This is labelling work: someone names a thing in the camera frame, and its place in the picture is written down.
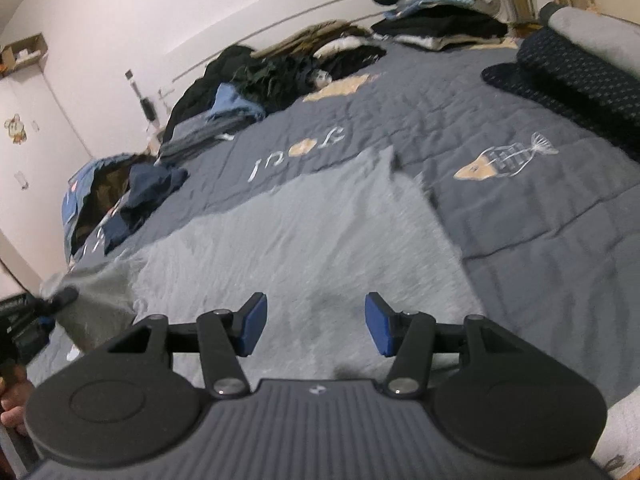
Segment cartoon animal sticker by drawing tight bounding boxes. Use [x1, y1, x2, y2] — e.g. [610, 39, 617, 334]
[5, 114, 29, 145]

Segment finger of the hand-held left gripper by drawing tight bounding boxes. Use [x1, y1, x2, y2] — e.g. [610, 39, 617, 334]
[46, 284, 81, 314]

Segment white wardrobe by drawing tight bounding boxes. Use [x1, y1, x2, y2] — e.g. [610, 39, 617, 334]
[0, 67, 96, 271]

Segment navy blue garment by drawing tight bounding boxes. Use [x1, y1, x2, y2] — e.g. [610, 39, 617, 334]
[102, 162, 190, 253]

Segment pile of dark unfolded clothes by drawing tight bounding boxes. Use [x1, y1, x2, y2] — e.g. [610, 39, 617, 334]
[172, 0, 401, 83]

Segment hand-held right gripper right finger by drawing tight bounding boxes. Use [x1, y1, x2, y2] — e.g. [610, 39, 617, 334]
[365, 292, 526, 400]

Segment person's left hand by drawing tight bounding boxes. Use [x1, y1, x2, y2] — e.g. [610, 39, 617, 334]
[0, 364, 32, 435]

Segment white garment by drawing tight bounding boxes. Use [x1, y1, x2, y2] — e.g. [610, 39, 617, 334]
[312, 35, 362, 59]

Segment light blue garment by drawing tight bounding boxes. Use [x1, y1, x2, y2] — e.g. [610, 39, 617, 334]
[205, 82, 266, 123]

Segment dark green garment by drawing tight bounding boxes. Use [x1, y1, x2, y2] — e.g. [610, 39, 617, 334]
[232, 55, 321, 113]

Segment grey folded garment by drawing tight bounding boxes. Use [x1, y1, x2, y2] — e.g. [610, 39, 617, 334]
[157, 115, 236, 163]

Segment blue printed blanket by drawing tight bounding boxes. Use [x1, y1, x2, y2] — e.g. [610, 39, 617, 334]
[62, 155, 156, 261]

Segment black folded clothes stack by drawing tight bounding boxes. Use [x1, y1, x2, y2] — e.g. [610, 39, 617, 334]
[372, 10, 508, 45]

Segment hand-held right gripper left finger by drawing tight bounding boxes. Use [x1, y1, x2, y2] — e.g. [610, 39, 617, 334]
[107, 292, 268, 400]

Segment grey long-sleeve shirt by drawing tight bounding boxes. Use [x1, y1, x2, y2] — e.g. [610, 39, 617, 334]
[40, 145, 486, 391]

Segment black flat garment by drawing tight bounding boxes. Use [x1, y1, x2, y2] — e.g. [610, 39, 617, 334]
[320, 45, 388, 81]

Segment dark dotted garment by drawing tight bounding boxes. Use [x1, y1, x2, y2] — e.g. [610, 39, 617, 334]
[480, 27, 640, 161]

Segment cardboard storage box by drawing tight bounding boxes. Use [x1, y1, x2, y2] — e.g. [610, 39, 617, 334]
[1, 34, 49, 77]

